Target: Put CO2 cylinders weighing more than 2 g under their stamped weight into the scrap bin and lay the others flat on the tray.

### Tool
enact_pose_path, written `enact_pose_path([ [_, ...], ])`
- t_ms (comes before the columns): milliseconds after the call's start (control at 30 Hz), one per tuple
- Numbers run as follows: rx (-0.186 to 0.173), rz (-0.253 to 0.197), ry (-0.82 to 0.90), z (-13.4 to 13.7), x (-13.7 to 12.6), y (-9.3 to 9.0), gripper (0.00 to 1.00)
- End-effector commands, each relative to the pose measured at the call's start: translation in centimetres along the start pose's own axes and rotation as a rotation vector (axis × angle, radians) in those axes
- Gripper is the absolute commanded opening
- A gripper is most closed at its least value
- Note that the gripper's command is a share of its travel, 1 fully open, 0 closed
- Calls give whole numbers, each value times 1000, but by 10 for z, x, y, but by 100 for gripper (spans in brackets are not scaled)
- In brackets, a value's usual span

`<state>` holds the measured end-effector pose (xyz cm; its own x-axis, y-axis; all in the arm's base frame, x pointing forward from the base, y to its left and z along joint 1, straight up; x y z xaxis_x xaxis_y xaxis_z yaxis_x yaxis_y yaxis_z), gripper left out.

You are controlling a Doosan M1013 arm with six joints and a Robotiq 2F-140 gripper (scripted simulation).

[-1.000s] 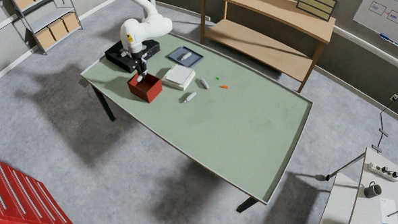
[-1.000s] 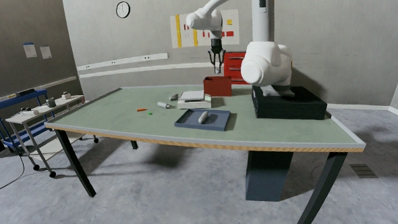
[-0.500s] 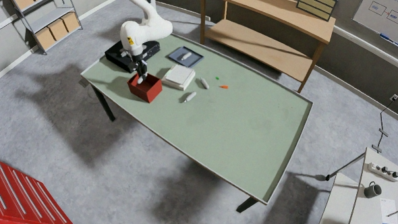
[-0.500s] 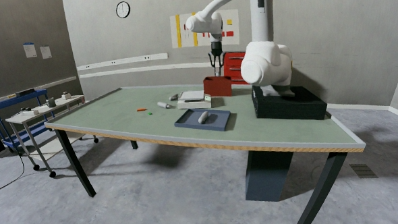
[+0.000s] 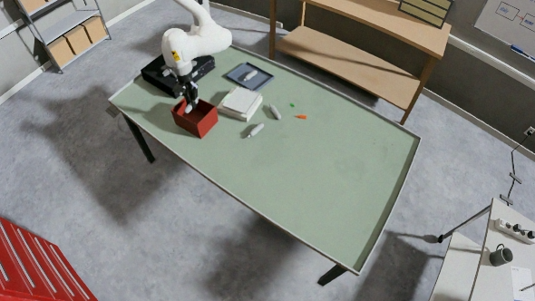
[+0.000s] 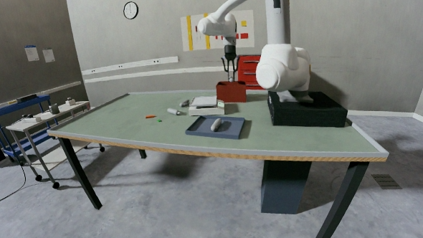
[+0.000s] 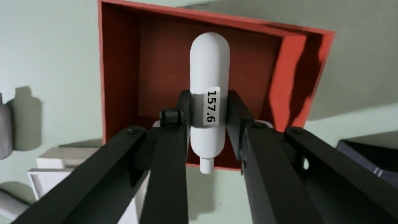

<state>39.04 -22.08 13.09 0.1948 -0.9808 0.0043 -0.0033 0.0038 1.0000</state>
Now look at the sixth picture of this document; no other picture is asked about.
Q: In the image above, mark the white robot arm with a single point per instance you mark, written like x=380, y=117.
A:
x=281, y=67

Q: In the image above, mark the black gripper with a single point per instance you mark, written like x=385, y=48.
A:
x=231, y=49

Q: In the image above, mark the red open box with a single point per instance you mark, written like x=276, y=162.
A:
x=231, y=92

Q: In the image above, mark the white digital scale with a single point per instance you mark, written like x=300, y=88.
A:
x=211, y=106

